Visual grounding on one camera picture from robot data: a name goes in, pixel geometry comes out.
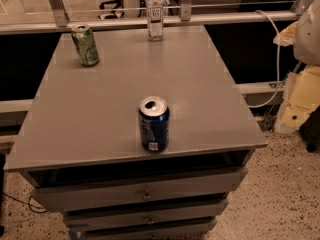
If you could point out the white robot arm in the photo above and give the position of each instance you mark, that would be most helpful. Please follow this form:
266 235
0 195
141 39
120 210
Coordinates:
306 46

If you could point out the clear water bottle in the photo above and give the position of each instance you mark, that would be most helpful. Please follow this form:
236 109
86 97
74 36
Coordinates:
155 19

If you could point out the middle grey drawer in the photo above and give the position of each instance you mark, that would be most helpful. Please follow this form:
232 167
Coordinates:
147 214

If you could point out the grey drawer cabinet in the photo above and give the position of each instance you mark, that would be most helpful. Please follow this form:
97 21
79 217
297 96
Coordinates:
83 128

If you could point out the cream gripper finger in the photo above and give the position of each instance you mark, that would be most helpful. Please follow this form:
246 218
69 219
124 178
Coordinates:
286 37
301 98

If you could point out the grey drawer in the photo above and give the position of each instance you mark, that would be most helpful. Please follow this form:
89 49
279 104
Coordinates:
147 214
156 231
163 187

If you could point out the metal railing frame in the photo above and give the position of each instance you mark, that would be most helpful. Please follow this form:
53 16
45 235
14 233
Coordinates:
36 16

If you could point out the bottom grey drawer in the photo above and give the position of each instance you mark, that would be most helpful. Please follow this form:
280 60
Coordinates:
156 231

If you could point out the black office chair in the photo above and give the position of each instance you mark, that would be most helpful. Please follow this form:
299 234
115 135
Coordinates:
111 0

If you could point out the blue pepsi can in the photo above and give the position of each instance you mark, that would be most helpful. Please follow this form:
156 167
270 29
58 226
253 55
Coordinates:
153 118

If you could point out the green soda can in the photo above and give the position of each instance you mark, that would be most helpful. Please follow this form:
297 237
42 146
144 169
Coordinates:
85 45

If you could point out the top grey drawer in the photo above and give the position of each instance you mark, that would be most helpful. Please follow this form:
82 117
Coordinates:
163 187

